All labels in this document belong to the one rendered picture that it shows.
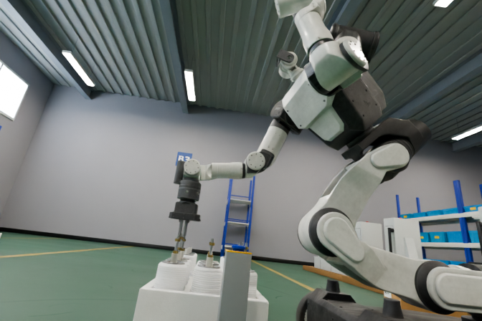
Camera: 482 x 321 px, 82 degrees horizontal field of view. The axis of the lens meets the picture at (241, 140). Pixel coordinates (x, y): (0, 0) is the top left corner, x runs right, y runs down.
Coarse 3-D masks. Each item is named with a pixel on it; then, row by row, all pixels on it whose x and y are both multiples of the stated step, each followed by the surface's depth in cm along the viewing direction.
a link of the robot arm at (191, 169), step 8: (192, 160) 110; (176, 168) 113; (184, 168) 108; (192, 168) 108; (200, 168) 111; (176, 176) 111; (184, 176) 111; (192, 176) 110; (184, 184) 108; (192, 184) 108; (200, 184) 111
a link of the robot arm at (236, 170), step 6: (234, 162) 116; (240, 162) 117; (246, 162) 112; (222, 168) 113; (228, 168) 113; (234, 168) 113; (240, 168) 113; (246, 168) 113; (222, 174) 113; (228, 174) 113; (234, 174) 113; (240, 174) 113; (246, 174) 114; (252, 174) 114
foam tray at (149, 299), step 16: (144, 288) 82; (144, 304) 80; (160, 304) 80; (176, 304) 81; (192, 304) 81; (208, 304) 82; (256, 304) 83; (144, 320) 79; (160, 320) 79; (176, 320) 79; (192, 320) 80; (208, 320) 80; (256, 320) 82
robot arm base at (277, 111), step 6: (282, 102) 123; (276, 108) 124; (282, 108) 119; (270, 114) 126; (276, 114) 121; (282, 114) 118; (282, 120) 119; (288, 120) 119; (288, 126) 122; (294, 126) 121; (294, 132) 127; (300, 132) 123
